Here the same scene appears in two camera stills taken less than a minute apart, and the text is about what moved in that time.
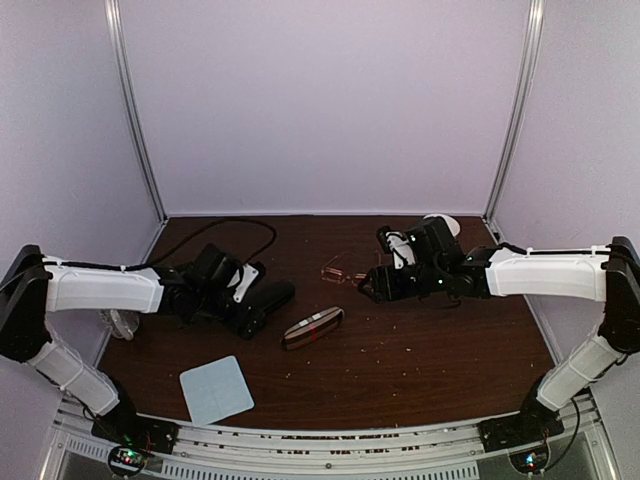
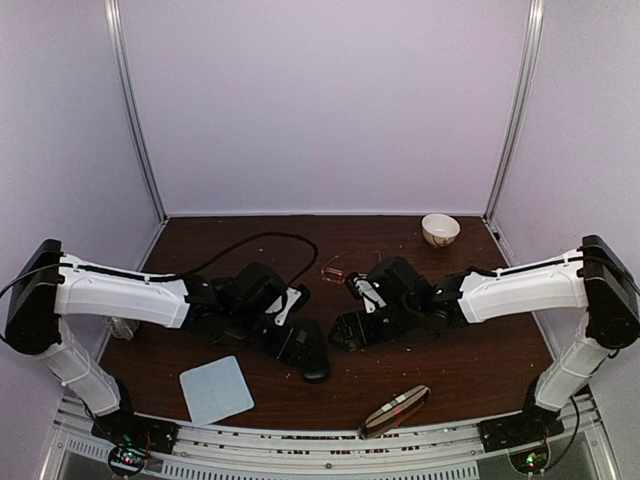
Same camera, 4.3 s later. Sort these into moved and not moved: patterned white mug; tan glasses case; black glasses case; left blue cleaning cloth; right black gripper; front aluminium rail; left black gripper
Moved: tan glasses case; right black gripper; left black gripper; black glasses case
Not moved: left blue cleaning cloth; front aluminium rail; patterned white mug
